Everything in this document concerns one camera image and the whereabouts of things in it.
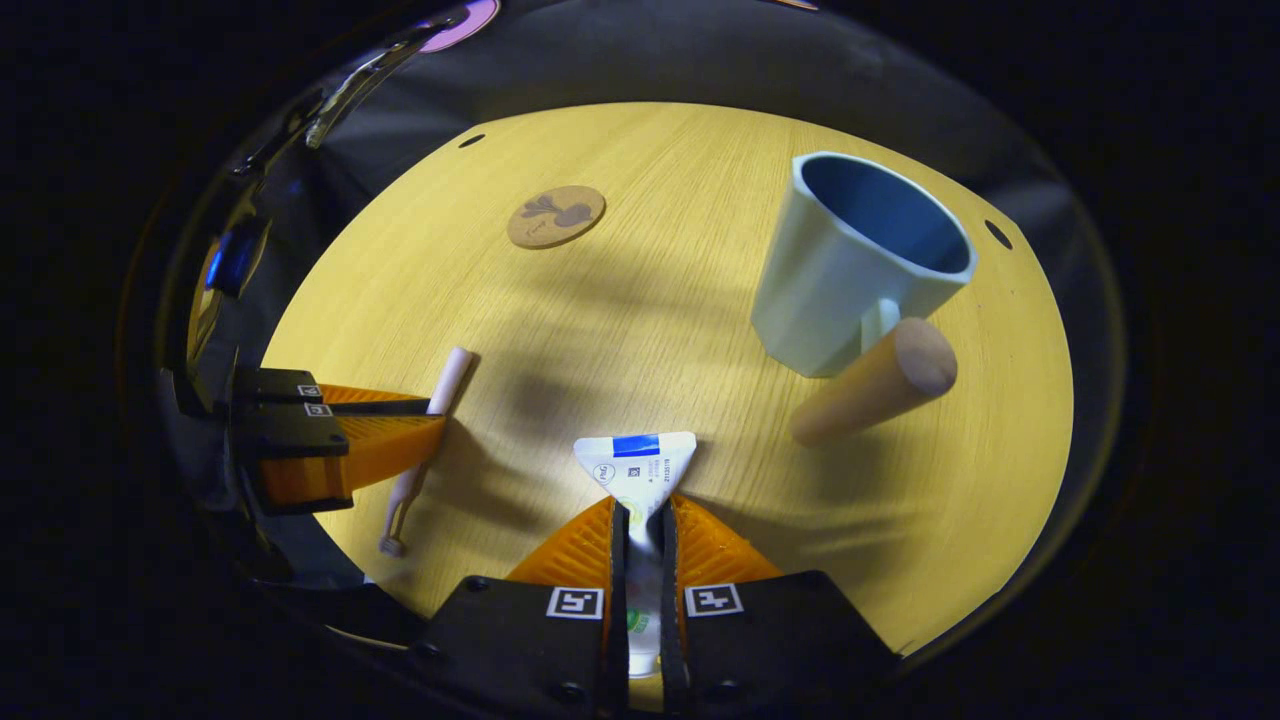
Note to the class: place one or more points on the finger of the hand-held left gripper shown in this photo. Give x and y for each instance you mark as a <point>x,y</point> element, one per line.
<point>280,386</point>
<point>380,450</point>

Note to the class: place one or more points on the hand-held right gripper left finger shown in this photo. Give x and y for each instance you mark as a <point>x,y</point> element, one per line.
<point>520,640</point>

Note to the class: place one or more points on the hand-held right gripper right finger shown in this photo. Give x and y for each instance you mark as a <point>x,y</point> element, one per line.
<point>780,640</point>

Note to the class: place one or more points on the pale pink toothbrush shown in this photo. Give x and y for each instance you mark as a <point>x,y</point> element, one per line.
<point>448,380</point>

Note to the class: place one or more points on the white toothpaste tube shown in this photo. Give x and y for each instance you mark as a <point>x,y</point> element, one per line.
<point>640,470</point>

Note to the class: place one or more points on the round brown coaster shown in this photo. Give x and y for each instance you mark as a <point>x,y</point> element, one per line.
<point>556,217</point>

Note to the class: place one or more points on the black backdrop cloth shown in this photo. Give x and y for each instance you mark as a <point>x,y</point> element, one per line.
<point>700,60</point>

